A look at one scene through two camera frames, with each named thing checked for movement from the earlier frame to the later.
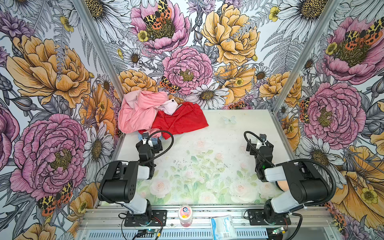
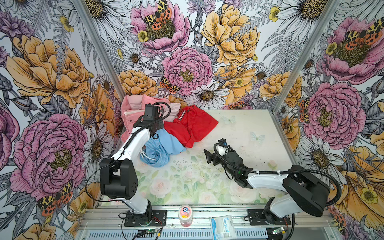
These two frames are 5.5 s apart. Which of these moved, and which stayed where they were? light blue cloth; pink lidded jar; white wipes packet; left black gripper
Moved: light blue cloth; left black gripper
Stayed: white wipes packet; pink lidded jar
